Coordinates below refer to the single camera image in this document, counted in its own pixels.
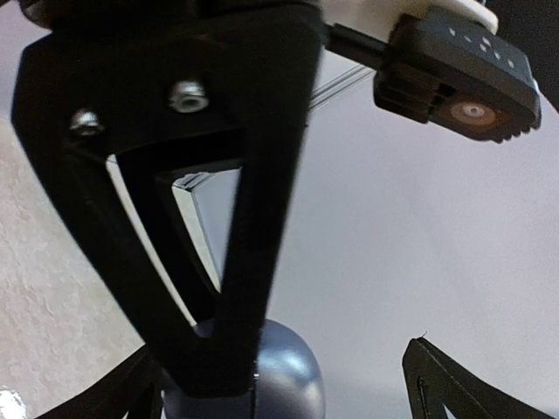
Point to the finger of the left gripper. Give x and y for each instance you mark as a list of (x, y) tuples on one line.
[(131, 390)]

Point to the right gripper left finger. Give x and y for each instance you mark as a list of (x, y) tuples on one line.
[(168, 150)]

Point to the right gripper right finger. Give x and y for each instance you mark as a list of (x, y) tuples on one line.
[(438, 387)]

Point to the blue earbud charging case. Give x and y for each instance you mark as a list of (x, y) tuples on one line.
[(287, 383)]

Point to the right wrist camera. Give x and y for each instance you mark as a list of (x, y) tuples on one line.
[(442, 62)]

